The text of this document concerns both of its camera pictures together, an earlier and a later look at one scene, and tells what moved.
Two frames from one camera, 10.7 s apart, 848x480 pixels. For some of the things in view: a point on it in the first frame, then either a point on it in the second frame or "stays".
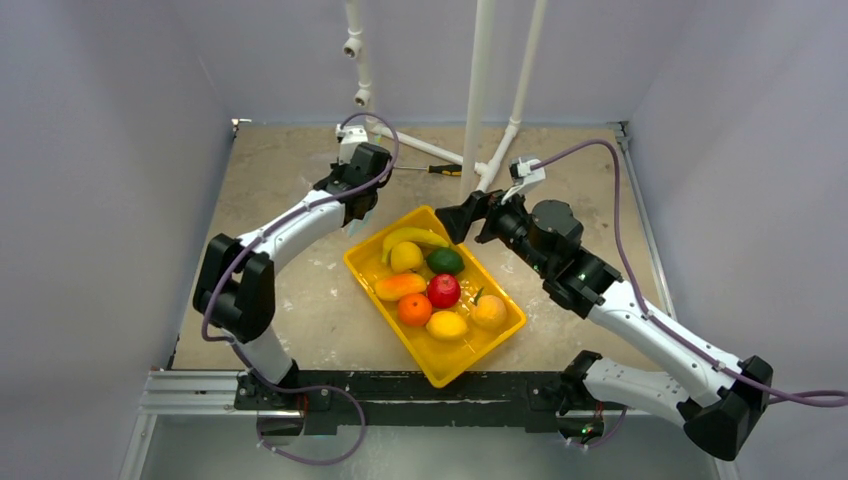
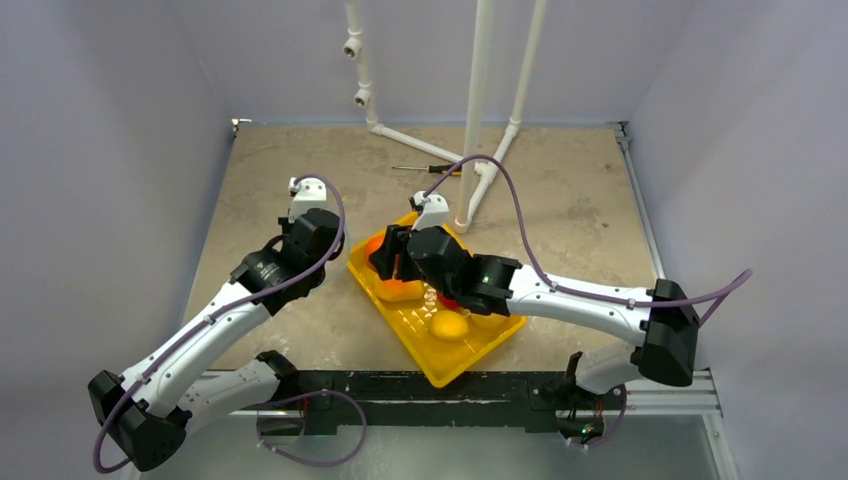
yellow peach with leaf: (489, 311) stays
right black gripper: (486, 216) to (389, 250)
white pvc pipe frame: (481, 59) stays
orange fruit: (414, 309) to (373, 244)
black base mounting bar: (346, 402) stays
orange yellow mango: (392, 287) stays
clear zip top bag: (355, 224) to (335, 268)
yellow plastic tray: (440, 361) stays
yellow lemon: (447, 326) stays
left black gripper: (338, 170) to (286, 227)
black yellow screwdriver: (448, 170) stays
